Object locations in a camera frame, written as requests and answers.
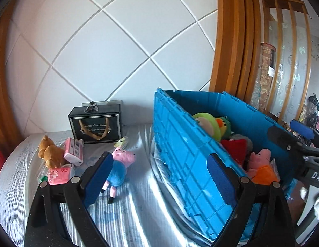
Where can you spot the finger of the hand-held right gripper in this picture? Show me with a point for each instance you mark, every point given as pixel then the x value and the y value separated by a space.
pixel 302 130
pixel 282 136

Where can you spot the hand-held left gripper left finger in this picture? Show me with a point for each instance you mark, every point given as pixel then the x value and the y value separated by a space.
pixel 97 177

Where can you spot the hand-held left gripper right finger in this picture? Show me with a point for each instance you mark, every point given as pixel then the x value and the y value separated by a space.
pixel 221 180

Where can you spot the pink pig plush blue body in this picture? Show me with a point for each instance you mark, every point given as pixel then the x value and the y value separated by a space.
pixel 120 169

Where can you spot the blue plastic crate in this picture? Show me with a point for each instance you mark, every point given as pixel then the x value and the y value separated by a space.
pixel 185 154

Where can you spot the grey wood-grain desktop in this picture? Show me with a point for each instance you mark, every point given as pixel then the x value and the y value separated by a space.
pixel 138 211

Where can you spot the pile of plastic bags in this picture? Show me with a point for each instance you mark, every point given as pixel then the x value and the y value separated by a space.
pixel 309 119

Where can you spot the white and blue medicine box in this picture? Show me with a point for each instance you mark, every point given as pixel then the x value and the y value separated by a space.
pixel 274 164

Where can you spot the pink pig plush orange dress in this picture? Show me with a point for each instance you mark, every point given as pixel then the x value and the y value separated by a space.
pixel 262 159

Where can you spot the pink pig plush red dress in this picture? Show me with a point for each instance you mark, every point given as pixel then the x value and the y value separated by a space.
pixel 235 149

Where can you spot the grey fluffy plush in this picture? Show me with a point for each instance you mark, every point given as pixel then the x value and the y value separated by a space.
pixel 249 144

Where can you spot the pink and white tissue pack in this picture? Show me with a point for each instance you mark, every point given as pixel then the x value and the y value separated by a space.
pixel 73 151

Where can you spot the pink flowered tissue packet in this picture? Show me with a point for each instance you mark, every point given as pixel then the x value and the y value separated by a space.
pixel 59 176

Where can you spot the small pale green box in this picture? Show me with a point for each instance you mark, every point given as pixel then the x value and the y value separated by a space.
pixel 122 142

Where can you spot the small green frog plush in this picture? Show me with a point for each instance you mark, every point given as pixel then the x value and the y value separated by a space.
pixel 225 131

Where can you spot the brown bear plush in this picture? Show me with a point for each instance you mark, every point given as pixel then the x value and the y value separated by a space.
pixel 52 154

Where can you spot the large green plush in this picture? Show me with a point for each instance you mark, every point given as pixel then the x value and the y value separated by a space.
pixel 208 126

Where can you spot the rolled patterned carpet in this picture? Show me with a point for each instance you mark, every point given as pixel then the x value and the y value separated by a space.
pixel 264 82

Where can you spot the frosted glass door wooden frame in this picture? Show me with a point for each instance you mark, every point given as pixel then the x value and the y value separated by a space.
pixel 290 56

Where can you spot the wooden side post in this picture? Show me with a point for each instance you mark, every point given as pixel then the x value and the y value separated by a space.
pixel 2 108

